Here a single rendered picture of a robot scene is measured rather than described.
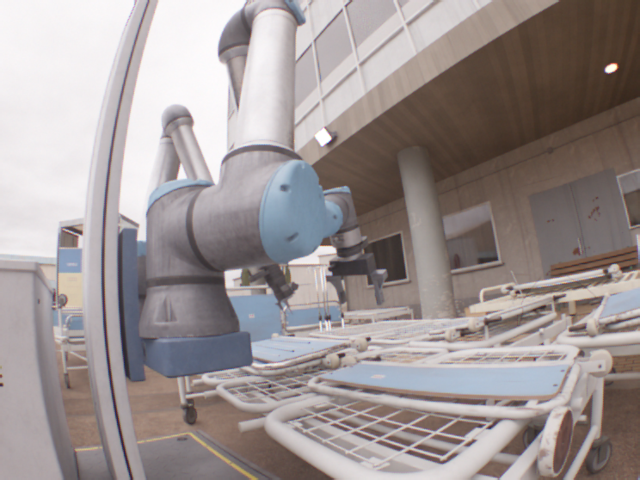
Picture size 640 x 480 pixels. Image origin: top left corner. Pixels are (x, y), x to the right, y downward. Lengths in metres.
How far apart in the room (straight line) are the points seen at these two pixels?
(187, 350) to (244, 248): 0.18
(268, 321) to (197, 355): 1.89
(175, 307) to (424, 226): 5.24
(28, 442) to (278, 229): 0.51
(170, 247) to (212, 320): 0.14
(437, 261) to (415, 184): 1.39
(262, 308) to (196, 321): 1.86
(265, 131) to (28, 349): 0.51
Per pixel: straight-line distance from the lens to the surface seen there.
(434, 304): 5.51
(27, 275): 0.55
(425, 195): 5.73
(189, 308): 0.54
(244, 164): 0.50
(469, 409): 0.66
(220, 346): 0.54
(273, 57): 0.70
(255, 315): 2.36
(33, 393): 0.56
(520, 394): 0.69
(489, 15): 4.31
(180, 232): 0.54
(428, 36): 5.32
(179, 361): 0.52
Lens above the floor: 0.76
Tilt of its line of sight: 11 degrees up
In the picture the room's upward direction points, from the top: 6 degrees counter-clockwise
